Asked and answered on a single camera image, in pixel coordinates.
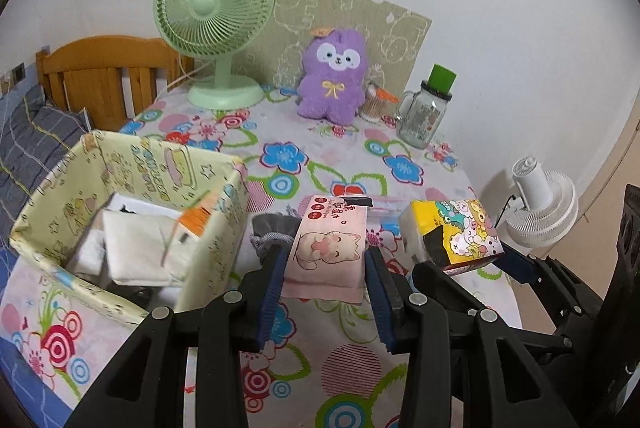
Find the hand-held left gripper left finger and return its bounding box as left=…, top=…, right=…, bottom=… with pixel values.
left=65, top=245, right=290, bottom=428

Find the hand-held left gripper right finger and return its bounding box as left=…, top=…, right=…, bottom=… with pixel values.
left=365, top=248, right=571, bottom=428

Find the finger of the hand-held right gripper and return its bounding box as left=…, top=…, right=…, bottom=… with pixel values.
left=412, top=261, right=576, bottom=351
left=500, top=253, right=606, bottom=319

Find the cartoon printed tissue pack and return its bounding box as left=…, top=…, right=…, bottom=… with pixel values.
left=399, top=198, right=505, bottom=278

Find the pink wet wipes pack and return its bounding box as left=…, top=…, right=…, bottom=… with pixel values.
left=284, top=194, right=373, bottom=304

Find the yellow printed storage box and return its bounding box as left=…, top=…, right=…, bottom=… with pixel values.
left=10, top=131, right=249, bottom=326

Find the white floor fan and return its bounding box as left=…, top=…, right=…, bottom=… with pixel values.
left=492, top=157, right=579, bottom=254

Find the grey knitted cloth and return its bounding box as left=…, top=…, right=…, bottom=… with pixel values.
left=251, top=213, right=302, bottom=265

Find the floral tablecloth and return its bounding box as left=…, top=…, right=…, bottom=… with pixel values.
left=0, top=83, right=523, bottom=428

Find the orange white packet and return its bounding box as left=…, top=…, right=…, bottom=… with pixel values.
left=161, top=191, right=219, bottom=266

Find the white cloth with black print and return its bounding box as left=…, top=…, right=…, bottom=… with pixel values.
left=107, top=193, right=183, bottom=221

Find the glass jar with green lid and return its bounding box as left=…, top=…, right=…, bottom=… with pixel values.
left=396, top=64, right=457, bottom=148

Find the cotton swab container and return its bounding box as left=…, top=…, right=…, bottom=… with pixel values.
left=361, top=81, right=401, bottom=124

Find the purple plush toy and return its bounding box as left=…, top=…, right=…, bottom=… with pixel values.
left=297, top=26, right=371, bottom=126

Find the beige printed board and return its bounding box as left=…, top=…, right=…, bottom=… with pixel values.
left=235, top=0, right=433, bottom=96

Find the grey striped pillow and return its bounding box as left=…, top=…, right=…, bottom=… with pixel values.
left=0, top=83, right=94, bottom=229

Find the green desk fan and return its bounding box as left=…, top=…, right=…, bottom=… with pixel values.
left=154, top=0, right=277, bottom=110

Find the white fan cable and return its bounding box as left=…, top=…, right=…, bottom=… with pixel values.
left=165, top=58, right=213, bottom=92

